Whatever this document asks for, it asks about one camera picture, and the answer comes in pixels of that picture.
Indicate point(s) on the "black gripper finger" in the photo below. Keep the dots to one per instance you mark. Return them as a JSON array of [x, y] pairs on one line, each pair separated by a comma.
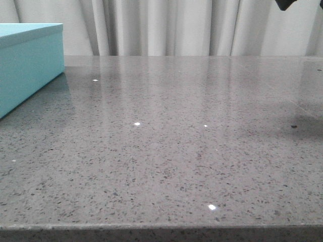
[[284, 4]]

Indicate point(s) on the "light blue box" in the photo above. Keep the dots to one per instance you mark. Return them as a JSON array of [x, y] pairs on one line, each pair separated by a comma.
[[32, 55]]

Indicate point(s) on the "grey curtain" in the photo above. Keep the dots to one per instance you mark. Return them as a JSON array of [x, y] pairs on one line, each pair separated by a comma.
[[177, 28]]

